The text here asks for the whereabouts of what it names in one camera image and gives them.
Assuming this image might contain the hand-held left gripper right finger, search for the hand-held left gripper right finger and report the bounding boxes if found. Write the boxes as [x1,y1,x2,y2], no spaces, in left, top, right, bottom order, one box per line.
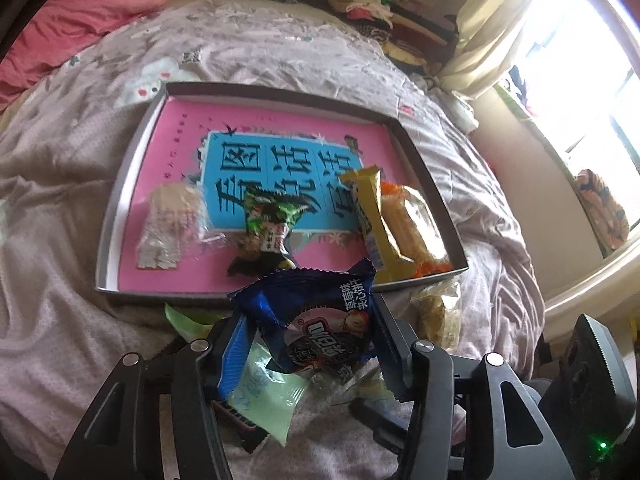
[372,292,576,480]

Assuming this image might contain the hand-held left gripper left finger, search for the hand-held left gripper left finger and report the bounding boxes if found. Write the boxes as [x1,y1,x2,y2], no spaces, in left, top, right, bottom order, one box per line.
[52,310,253,480]

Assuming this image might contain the mint green cake packet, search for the mint green cake packet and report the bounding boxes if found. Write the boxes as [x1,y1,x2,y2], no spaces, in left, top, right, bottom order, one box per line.
[227,332,311,446]

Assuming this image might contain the light green snack packet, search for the light green snack packet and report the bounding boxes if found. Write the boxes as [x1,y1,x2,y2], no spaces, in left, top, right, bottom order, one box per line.
[164,302,241,346]

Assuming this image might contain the clear bag of crumbly pastry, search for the clear bag of crumbly pastry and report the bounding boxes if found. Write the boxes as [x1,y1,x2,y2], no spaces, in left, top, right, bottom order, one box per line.
[410,280,463,353]

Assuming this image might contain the brown chocolate bar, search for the brown chocolate bar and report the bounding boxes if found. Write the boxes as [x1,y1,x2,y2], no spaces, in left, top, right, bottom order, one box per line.
[215,402,271,456]

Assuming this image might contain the dark blue cookie packet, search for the dark blue cookie packet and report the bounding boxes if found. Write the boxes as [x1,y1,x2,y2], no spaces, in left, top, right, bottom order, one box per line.
[227,258,378,376]

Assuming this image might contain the orange cracker packet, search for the orange cracker packet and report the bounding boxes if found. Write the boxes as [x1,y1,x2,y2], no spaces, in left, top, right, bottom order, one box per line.
[377,180,453,278]

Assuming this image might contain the yellow snack bar packet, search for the yellow snack bar packet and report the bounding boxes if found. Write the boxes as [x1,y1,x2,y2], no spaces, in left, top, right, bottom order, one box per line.
[340,165,416,285]

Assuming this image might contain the green and black snack packet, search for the green and black snack packet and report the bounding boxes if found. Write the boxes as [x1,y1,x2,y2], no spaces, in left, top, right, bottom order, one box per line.
[227,191,312,277]

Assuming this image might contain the small clear pastry packet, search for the small clear pastry packet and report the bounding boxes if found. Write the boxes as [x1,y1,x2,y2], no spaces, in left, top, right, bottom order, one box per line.
[136,182,226,272]

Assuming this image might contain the grey shallow box tray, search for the grey shallow box tray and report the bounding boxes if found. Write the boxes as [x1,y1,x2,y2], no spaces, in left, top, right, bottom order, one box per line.
[95,81,469,297]

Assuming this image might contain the colourful patterned cloth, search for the colourful patterned cloth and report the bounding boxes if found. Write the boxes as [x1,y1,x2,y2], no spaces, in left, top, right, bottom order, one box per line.
[570,167,632,261]

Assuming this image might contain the pink and blue book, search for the pink and blue book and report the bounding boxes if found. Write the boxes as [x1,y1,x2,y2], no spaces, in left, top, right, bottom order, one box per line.
[116,97,453,293]

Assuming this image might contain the white plastic bag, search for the white plastic bag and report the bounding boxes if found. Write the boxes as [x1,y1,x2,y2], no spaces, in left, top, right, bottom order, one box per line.
[425,77,481,133]

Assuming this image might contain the window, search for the window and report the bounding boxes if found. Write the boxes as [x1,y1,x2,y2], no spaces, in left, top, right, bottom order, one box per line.
[495,0,640,261]

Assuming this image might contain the clothes on windowsill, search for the clothes on windowsill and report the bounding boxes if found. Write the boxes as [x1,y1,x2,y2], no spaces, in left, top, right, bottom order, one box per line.
[497,62,541,121]

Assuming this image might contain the pale purple floral bedspread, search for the pale purple floral bedspread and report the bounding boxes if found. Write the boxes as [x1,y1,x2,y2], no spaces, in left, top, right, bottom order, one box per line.
[0,0,546,480]

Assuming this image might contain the pile of folded clothes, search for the pile of folded clothes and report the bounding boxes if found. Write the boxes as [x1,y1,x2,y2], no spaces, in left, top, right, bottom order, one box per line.
[327,0,461,68]

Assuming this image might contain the cream curtain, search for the cream curtain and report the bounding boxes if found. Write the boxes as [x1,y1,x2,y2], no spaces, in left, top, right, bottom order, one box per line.
[440,0,566,98]

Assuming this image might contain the pink quilt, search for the pink quilt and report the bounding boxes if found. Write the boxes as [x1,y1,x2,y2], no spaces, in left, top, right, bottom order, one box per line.
[0,0,176,111]

